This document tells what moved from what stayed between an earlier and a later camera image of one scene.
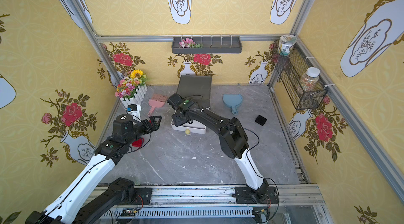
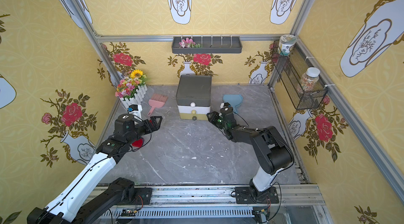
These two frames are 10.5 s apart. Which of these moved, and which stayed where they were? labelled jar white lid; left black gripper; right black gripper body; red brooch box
Moved: right black gripper body
Stayed: red brooch box; left black gripper; labelled jar white lid
